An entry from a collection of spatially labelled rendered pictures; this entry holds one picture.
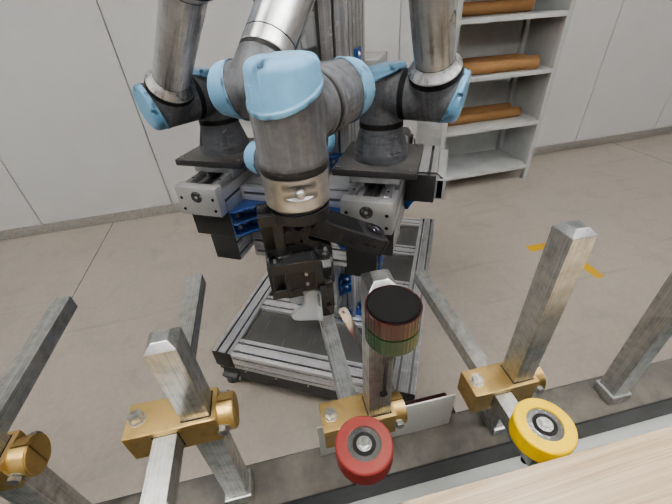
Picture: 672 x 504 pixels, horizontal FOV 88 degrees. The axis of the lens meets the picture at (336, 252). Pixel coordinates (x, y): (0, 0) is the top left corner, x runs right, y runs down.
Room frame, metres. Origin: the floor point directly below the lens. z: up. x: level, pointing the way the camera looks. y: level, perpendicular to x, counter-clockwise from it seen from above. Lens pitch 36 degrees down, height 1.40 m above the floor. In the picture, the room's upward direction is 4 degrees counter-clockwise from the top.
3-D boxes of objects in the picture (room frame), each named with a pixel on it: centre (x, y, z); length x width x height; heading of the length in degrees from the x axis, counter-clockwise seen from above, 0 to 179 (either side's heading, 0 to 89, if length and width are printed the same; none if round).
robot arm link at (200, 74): (1.10, 0.33, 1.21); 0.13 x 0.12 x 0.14; 137
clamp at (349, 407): (0.30, -0.03, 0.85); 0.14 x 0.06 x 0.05; 100
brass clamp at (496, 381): (0.34, -0.27, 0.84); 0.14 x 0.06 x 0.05; 100
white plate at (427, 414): (0.33, -0.07, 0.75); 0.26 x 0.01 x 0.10; 100
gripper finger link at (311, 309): (0.35, 0.04, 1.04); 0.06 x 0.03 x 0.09; 100
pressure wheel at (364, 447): (0.23, -0.02, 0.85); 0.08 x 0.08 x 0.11
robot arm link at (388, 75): (0.94, -0.15, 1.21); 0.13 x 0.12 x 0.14; 60
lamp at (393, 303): (0.26, -0.06, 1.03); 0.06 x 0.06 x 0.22; 10
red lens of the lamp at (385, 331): (0.26, -0.06, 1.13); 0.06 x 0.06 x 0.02
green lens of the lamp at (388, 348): (0.26, -0.06, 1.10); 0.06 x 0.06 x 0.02
